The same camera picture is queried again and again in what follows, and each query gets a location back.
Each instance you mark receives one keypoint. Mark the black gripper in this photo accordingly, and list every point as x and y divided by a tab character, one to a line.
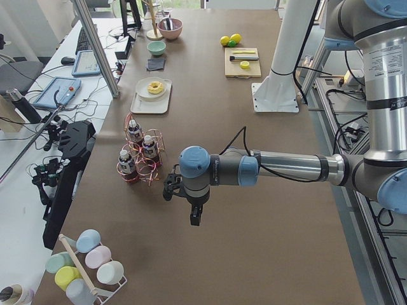
195	204

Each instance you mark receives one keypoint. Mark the tea bottle white cap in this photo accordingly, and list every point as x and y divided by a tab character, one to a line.
135	132

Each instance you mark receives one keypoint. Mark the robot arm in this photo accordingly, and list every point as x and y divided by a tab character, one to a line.
378	29

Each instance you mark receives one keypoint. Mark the tea bottle in rack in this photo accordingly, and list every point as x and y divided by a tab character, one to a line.
150	149
127	166

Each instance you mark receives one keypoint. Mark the cream serving tray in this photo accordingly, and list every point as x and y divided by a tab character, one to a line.
145	102

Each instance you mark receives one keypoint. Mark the glazed donut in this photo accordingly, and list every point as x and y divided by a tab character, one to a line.
155	87

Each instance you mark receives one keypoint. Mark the white plate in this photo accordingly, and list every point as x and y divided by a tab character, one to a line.
142	92

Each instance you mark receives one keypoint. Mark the blue cup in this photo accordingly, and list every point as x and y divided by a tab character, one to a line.
88	240

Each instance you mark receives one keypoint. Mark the pink cup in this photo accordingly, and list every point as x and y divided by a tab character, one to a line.
97	257

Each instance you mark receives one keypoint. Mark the white cup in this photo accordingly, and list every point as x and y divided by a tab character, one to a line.
110	273

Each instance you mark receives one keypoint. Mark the grey folded cloth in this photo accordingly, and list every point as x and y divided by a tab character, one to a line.
155	64

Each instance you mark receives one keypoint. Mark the wooden cutting board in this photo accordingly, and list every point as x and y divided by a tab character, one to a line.
232	69

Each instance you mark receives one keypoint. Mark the green bowl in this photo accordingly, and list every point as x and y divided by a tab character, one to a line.
156	48

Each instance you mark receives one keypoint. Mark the steel muddler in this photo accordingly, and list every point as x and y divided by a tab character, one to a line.
234	58

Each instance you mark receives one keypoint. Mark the half lemon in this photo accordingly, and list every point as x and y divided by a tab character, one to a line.
244	64

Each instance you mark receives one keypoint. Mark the green cup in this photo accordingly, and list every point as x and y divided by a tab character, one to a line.
57	261

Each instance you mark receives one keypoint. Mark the yellow cup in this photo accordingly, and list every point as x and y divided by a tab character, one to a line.
65	275

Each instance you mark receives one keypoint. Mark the blue teach pendant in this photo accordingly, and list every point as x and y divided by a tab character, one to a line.
60	91
85	64

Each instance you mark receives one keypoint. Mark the grey-blue cup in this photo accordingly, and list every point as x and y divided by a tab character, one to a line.
79	294

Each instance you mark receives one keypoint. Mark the yellow plastic knife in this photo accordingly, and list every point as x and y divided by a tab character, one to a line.
244	52

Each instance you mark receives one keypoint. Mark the wooden mug tree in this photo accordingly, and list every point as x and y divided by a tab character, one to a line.
155	12

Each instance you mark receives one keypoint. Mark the green lime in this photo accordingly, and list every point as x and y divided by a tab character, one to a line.
232	43

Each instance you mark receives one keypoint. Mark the yellow lemon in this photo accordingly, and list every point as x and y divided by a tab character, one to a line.
224	40
236	38

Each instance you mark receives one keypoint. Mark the pink bowl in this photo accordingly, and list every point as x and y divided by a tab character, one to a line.
170	28

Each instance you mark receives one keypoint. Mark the black computer mouse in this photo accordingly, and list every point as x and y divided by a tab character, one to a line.
67	61

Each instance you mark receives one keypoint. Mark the black thermos bottle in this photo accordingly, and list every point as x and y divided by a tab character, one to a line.
22	104

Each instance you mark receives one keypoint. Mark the black keyboard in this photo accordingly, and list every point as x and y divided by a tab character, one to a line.
83	44

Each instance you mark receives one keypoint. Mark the paper cup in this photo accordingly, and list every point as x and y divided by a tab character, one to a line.
16	295

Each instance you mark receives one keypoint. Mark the copper wire bottle rack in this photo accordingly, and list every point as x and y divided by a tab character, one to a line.
140	157

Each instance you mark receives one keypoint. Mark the black camera stand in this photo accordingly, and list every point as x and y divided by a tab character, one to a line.
55	180

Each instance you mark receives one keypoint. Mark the wooden rack handle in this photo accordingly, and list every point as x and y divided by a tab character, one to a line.
67	245

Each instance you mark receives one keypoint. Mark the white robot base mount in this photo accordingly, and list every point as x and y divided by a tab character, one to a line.
277	92

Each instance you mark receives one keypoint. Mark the aluminium frame post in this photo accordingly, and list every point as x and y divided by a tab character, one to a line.
87	23

